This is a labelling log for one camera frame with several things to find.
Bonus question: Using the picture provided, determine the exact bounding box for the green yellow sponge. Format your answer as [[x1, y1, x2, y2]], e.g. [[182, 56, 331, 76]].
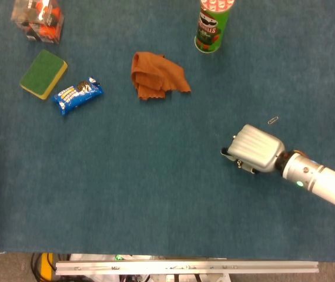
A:
[[19, 49, 69, 101]]

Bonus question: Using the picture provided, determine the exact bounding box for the clear plastic box red black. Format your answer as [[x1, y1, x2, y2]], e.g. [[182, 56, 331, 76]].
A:
[[10, 0, 65, 45]]

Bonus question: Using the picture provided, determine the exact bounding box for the green Pringles can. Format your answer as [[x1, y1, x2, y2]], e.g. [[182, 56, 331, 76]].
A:
[[194, 0, 235, 54]]

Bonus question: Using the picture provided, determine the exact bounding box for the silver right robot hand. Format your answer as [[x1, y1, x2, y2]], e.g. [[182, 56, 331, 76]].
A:
[[220, 123, 287, 175]]

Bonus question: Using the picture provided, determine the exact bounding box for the orange microfibre cloth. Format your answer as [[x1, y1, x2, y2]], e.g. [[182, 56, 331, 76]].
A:
[[130, 51, 192, 102]]

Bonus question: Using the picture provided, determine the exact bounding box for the blue felt table mat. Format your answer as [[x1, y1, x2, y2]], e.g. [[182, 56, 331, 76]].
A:
[[0, 0, 335, 263]]

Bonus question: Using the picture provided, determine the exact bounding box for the yellow device under table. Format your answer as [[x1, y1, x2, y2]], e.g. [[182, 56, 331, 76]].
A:
[[39, 253, 54, 281]]

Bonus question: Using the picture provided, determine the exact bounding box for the aluminium profile rail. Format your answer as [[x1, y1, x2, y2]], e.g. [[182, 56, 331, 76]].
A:
[[55, 259, 320, 276]]

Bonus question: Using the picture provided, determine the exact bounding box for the blue Oreo cookie packet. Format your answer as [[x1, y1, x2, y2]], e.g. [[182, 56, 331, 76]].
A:
[[51, 76, 105, 116]]

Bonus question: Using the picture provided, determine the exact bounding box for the black cable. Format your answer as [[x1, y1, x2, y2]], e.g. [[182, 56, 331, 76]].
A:
[[31, 253, 43, 280]]

